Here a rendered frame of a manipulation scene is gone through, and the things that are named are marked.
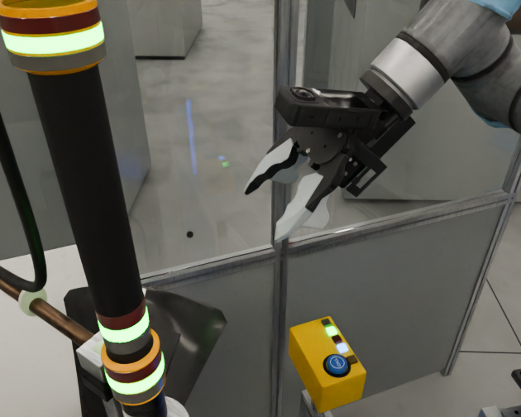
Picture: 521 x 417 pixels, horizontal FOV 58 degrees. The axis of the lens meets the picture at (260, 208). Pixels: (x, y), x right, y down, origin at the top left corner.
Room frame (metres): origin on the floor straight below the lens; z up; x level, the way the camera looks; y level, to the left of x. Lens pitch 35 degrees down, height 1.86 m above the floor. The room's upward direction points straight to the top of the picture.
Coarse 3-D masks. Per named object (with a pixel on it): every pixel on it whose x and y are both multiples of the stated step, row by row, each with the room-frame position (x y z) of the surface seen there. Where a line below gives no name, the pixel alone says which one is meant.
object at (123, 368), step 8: (104, 344) 0.23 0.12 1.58; (104, 352) 0.22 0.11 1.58; (152, 352) 0.22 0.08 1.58; (104, 360) 0.22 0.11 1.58; (144, 360) 0.21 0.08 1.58; (152, 360) 0.22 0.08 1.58; (112, 368) 0.21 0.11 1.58; (120, 368) 0.21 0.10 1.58; (128, 368) 0.21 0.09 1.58; (136, 368) 0.21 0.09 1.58; (160, 376) 0.22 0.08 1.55; (120, 392) 0.21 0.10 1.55
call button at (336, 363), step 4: (332, 356) 0.60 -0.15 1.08; (336, 356) 0.60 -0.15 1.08; (340, 356) 0.60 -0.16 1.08; (328, 360) 0.59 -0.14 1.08; (332, 360) 0.59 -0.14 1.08; (336, 360) 0.59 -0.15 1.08; (340, 360) 0.59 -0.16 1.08; (344, 360) 0.59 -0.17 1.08; (328, 364) 0.58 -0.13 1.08; (332, 364) 0.58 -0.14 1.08; (336, 364) 0.58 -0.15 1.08; (340, 364) 0.58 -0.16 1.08; (344, 364) 0.58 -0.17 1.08; (328, 368) 0.58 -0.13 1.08; (332, 368) 0.57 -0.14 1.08; (336, 368) 0.57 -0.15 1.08; (340, 368) 0.57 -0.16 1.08; (344, 368) 0.57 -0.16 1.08; (332, 372) 0.57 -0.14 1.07; (336, 372) 0.57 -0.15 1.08; (340, 372) 0.57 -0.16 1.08
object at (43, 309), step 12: (0, 288) 0.32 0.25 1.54; (12, 288) 0.32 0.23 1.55; (36, 300) 0.30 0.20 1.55; (36, 312) 0.29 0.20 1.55; (48, 312) 0.29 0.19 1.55; (60, 312) 0.29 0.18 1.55; (60, 324) 0.27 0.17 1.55; (72, 324) 0.27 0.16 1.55; (72, 336) 0.26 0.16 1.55; (84, 336) 0.26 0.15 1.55
